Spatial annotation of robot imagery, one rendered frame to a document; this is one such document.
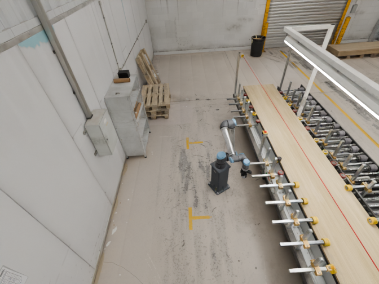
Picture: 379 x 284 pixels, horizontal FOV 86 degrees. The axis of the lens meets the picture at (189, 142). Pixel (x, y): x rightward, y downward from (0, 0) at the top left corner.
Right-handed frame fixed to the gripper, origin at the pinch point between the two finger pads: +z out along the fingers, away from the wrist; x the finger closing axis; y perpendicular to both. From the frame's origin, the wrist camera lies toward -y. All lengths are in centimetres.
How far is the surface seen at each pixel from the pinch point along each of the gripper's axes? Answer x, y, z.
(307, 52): -61, -70, -155
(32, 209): 78, 226, -84
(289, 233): 80, -36, 12
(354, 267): 126, -77, -8
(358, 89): 31, -69, -155
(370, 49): -577, -635, 55
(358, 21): -750, -678, 0
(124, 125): -137, 199, -9
